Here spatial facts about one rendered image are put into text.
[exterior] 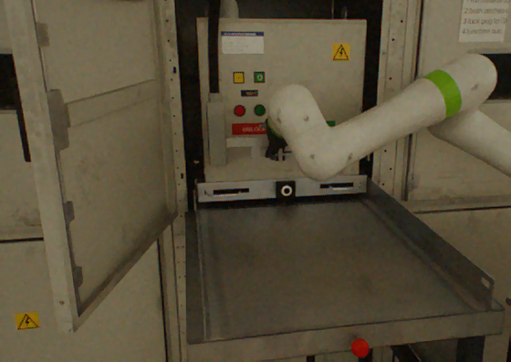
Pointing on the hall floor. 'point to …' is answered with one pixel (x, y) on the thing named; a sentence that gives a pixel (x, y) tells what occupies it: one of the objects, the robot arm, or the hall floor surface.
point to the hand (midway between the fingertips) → (271, 151)
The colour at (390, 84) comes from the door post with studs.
